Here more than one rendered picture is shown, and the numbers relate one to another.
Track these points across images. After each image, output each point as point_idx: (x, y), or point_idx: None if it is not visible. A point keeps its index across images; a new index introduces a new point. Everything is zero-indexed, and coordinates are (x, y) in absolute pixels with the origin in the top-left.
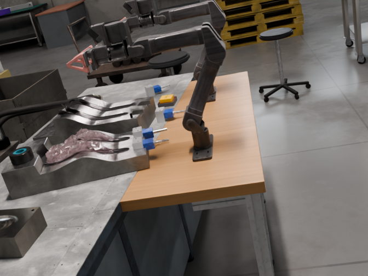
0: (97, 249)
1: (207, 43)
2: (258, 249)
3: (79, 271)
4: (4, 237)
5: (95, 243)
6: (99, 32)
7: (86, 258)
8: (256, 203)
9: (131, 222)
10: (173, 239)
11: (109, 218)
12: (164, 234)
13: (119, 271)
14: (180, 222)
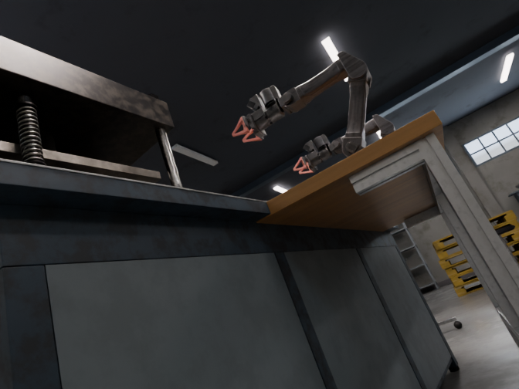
0: (216, 201)
1: (345, 64)
2: (473, 228)
3: (175, 187)
4: None
5: (213, 193)
6: (256, 100)
7: (194, 191)
8: (438, 152)
9: (299, 265)
10: (388, 356)
11: (245, 197)
12: (366, 332)
13: (272, 295)
14: (399, 347)
